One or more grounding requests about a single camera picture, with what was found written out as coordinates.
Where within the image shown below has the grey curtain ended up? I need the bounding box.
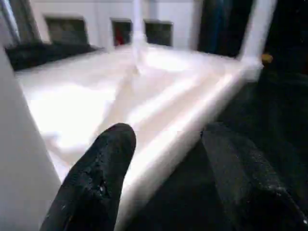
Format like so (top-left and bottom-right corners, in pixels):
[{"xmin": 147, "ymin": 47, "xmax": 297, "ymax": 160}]
[{"xmin": 9, "ymin": 0, "xmax": 43, "ymax": 46}]

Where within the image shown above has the dark blue vertical panel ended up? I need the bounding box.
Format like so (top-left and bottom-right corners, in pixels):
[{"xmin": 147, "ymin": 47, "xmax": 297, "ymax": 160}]
[{"xmin": 211, "ymin": 0, "xmax": 226, "ymax": 49}]

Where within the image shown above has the white plastic table top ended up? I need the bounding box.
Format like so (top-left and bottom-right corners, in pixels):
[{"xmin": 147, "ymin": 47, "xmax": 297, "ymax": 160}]
[{"xmin": 14, "ymin": 44, "xmax": 264, "ymax": 231}]

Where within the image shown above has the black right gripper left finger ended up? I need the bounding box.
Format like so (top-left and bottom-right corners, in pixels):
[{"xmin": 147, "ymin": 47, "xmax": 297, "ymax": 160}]
[{"xmin": 39, "ymin": 122, "xmax": 137, "ymax": 231}]

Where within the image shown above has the black mat cloth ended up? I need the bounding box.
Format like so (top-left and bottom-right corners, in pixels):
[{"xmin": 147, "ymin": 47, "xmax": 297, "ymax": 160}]
[{"xmin": 4, "ymin": 40, "xmax": 308, "ymax": 231}]

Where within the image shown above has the white glass-door cabinet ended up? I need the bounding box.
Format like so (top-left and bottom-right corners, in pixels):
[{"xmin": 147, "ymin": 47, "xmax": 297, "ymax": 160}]
[{"xmin": 28, "ymin": 0, "xmax": 203, "ymax": 51}]

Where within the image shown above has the black backdrop cloth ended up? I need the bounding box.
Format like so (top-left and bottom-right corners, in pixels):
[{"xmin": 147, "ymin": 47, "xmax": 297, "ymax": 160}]
[{"xmin": 197, "ymin": 0, "xmax": 308, "ymax": 73}]

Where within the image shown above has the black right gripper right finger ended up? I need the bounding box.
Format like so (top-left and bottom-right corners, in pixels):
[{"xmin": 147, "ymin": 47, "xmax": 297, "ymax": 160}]
[{"xmin": 201, "ymin": 123, "xmax": 308, "ymax": 231}]

